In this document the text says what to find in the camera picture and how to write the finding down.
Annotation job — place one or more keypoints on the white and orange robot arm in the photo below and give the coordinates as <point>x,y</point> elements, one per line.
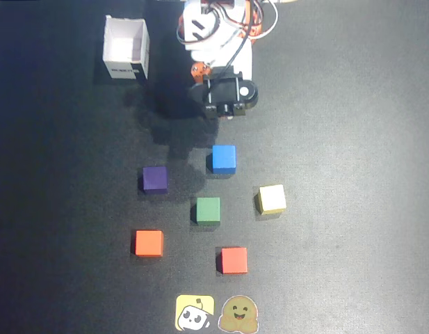
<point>195,24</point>

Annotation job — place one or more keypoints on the hugging face emoji sticker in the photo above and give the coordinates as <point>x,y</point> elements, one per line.
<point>239,313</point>

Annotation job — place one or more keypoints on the white open paper box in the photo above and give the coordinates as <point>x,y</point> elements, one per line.
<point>125,45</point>

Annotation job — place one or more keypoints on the orange wooden cube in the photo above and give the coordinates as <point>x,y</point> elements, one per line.
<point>149,243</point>

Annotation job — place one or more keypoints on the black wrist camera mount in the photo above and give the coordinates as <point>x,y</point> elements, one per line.
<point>224,91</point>

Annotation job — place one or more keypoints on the purple wooden cube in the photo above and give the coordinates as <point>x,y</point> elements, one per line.
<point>155,179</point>

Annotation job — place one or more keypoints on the yellow wooden cube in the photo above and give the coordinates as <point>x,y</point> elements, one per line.
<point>272,198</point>

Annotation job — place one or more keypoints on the blue wooden cube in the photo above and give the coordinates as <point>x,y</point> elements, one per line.
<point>224,158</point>

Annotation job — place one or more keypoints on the yellow robot face sticker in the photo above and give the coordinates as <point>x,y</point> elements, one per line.
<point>194,312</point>

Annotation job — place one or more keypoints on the green wooden cube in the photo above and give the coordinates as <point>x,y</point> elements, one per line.
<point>208,209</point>

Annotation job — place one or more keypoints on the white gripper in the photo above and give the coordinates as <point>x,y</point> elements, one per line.
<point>222,91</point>

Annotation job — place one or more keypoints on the red wooden cube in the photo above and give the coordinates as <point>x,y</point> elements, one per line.
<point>234,260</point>

